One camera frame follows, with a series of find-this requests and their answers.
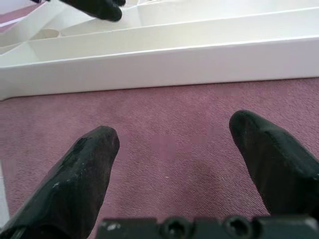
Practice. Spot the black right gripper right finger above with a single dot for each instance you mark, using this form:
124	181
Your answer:
279	169

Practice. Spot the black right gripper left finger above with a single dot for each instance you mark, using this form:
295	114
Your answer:
69	186

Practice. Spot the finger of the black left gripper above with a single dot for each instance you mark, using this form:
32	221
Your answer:
99	10

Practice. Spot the white plastic children table top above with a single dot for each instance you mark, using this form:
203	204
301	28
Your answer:
174	49

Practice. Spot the mauve tablecloth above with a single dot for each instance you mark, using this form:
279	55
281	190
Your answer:
162	119

